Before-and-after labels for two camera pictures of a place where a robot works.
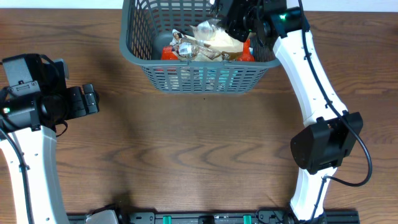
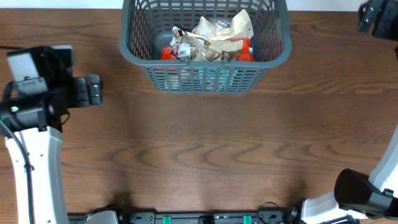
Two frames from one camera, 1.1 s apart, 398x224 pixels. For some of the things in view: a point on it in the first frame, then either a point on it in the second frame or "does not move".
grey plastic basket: [147, 24] does not move
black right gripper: [235, 23] -> [382, 20]
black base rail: [273, 218] does not move
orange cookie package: [170, 53] does not move
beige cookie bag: [213, 35] -> [203, 47]
